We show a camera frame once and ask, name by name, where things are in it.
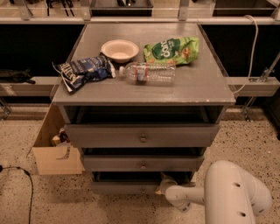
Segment black floor cable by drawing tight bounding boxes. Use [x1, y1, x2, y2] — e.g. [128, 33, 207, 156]
[0, 164, 35, 224]

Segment items inside cardboard box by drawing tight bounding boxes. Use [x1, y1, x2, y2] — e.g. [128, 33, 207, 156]
[52, 128, 70, 146]

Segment grey drawer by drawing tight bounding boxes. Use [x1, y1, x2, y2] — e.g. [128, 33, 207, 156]
[90, 171, 197, 196]
[65, 124, 220, 148]
[83, 155, 204, 172]

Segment white hanging cable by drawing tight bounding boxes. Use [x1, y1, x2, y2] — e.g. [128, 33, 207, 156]
[232, 15, 260, 95]

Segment clear plastic water bottle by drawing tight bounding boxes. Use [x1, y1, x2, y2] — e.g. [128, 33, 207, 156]
[119, 62, 176, 86]

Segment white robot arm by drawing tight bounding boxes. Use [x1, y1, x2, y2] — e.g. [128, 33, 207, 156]
[155, 160, 272, 224]

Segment black object on ledge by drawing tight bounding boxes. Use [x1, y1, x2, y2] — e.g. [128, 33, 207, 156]
[0, 69, 36, 84]

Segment green snack bag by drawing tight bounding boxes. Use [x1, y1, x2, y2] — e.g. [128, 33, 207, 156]
[143, 37, 200, 65]

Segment grey top drawer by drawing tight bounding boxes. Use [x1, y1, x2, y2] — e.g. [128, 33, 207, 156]
[65, 124, 220, 148]

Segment white paper bowl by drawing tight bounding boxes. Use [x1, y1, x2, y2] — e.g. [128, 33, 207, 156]
[101, 39, 139, 63]

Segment cardboard box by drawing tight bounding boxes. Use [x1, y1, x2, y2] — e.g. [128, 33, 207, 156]
[32, 104, 83, 175]

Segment blue chip bag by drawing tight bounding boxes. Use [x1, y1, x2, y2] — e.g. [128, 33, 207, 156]
[52, 54, 116, 93]

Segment grey bottom drawer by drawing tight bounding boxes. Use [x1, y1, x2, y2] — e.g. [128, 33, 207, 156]
[90, 171, 197, 196]

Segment grey middle drawer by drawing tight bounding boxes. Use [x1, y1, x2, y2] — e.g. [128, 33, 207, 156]
[83, 155, 204, 172]

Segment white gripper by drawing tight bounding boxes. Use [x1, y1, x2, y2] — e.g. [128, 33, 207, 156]
[154, 172, 178, 195]

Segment grey wooden drawer cabinet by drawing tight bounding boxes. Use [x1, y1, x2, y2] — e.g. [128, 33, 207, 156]
[52, 23, 235, 186]

